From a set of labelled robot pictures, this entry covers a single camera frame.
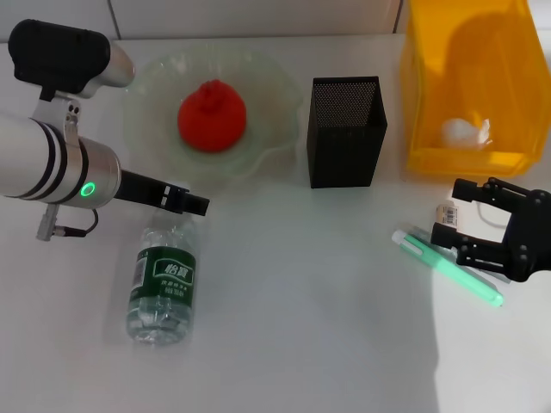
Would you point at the beige eraser with barcode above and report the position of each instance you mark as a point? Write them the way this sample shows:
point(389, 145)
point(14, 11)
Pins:
point(447, 213)

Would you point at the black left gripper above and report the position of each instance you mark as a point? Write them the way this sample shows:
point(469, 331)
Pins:
point(142, 189)

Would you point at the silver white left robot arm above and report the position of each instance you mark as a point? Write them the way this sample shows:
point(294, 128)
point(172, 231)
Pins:
point(34, 155)

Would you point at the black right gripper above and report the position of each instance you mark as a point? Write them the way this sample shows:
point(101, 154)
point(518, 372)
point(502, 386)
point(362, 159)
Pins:
point(531, 236)

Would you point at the yellow plastic bin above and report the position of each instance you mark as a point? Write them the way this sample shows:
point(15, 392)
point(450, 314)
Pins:
point(473, 64)

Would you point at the green label water bottle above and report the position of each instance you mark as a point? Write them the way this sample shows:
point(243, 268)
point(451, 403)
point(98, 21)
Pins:
point(163, 275)

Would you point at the black mesh pen holder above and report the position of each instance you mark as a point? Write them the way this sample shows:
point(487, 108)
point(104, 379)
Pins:
point(344, 155)

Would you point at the mint green pen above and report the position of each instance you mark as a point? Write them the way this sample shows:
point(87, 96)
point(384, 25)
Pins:
point(413, 245)

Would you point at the clear glass fruit plate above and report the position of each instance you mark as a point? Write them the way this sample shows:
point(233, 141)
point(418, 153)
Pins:
point(267, 86)

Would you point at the red-orange fruit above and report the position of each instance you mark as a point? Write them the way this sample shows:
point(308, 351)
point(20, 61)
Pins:
point(211, 116)

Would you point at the white paper ball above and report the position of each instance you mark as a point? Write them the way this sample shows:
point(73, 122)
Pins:
point(460, 131)

